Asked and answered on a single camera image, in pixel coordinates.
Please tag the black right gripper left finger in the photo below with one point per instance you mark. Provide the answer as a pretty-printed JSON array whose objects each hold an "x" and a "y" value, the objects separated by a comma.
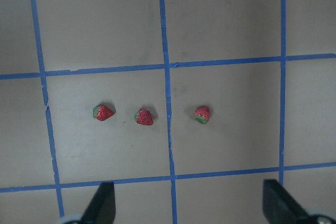
[{"x": 102, "y": 207}]

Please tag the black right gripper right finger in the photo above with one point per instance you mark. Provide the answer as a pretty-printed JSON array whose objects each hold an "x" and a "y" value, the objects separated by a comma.
[{"x": 279, "y": 206}]

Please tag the red strawberry picked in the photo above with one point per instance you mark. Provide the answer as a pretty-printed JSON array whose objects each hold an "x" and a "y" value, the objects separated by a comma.
[
  {"x": 143, "y": 117},
  {"x": 202, "y": 115},
  {"x": 101, "y": 112}
]

